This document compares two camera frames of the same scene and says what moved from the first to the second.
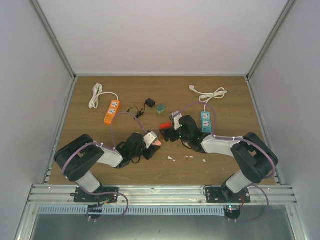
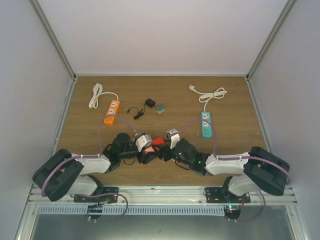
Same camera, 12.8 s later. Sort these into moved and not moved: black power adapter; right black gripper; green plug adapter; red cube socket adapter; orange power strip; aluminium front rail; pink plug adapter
Moved: right black gripper; pink plug adapter; red cube socket adapter
Not moved: aluminium front rail; black power adapter; green plug adapter; orange power strip
